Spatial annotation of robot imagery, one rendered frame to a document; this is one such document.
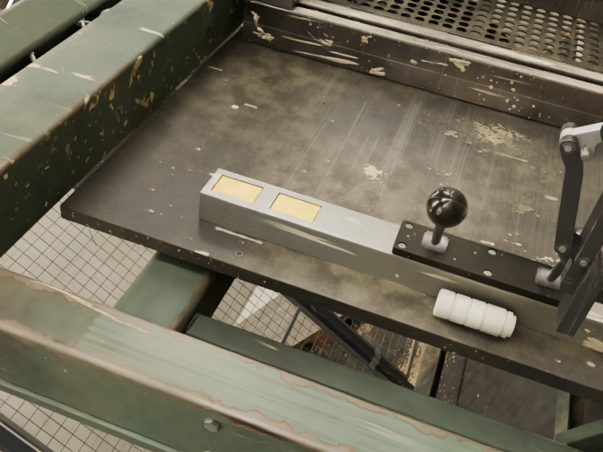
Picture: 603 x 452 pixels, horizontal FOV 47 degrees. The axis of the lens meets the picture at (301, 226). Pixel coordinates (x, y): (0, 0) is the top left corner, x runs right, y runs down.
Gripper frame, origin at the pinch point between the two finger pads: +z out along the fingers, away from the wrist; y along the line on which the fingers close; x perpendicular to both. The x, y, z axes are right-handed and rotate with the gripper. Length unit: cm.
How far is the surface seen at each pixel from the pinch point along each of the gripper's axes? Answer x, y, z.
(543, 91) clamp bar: 53, -4, 10
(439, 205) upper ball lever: 6.1, -12.6, 0.6
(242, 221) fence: 10.2, -32.5, 13.9
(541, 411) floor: 147, 51, 192
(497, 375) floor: 178, 36, 215
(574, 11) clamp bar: 96, 0, 14
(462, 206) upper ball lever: 6.8, -10.6, 0.4
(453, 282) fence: 10.2, -8.8, 12.7
